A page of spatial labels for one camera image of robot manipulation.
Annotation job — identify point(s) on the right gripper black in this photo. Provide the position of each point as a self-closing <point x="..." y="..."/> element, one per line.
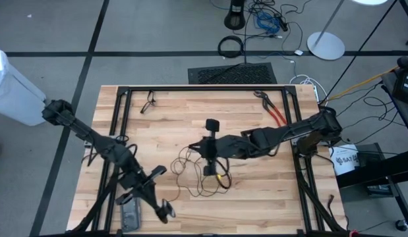
<point x="215" y="148"/>

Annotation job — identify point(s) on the black side cart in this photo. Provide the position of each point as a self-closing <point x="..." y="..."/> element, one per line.
<point x="399" y="98"/>

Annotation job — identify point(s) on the grey rectangular pouch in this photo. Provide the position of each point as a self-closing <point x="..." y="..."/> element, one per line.
<point x="129" y="217"/>

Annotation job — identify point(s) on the black caster wheel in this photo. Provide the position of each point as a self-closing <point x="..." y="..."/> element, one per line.
<point x="401" y="225"/>

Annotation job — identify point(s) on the white trash bin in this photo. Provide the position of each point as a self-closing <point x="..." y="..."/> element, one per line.
<point x="12" y="89"/>

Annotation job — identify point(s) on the black eyeglasses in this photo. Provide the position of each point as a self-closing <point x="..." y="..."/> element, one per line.
<point x="149" y="104"/>

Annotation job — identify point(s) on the white lamp base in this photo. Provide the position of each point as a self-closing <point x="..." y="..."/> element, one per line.
<point x="325" y="46"/>

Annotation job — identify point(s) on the thin black slanted pole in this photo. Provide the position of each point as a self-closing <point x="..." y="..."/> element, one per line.
<point x="362" y="48"/>

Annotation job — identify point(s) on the black floor vent mat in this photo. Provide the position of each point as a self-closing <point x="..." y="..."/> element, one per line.
<point x="233" y="74"/>

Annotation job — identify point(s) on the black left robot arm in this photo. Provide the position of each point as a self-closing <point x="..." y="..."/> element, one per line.
<point x="88" y="136"/>

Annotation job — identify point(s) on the black cylinder stand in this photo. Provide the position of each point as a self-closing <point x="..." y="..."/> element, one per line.
<point x="235" y="18"/>

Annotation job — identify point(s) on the white power adapter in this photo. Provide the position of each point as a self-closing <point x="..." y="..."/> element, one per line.
<point x="299" y="52"/>

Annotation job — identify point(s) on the black power strip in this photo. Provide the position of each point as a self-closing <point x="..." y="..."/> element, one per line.
<point x="281" y="22"/>

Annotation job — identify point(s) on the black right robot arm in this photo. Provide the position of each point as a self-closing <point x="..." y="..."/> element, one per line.
<point x="289" y="131"/>

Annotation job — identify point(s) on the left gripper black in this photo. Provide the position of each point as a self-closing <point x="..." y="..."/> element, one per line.
<point x="141" y="186"/>

